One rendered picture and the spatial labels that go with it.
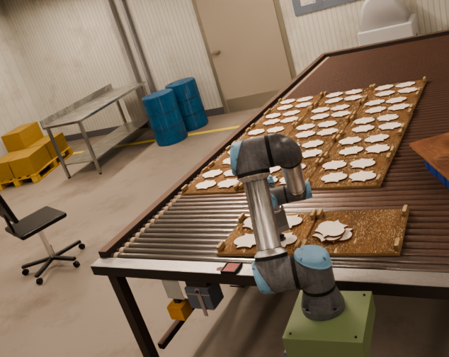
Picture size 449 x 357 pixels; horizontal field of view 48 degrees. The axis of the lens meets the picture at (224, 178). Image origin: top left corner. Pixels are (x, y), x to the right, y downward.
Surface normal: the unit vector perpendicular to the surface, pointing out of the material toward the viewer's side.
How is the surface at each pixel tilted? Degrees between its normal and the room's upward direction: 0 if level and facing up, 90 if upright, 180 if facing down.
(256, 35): 90
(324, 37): 90
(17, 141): 90
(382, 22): 90
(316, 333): 2
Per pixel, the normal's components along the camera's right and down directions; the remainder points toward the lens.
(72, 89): -0.35, 0.44
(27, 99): 0.90, -0.10
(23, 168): -0.11, 0.40
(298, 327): -0.25, -0.90
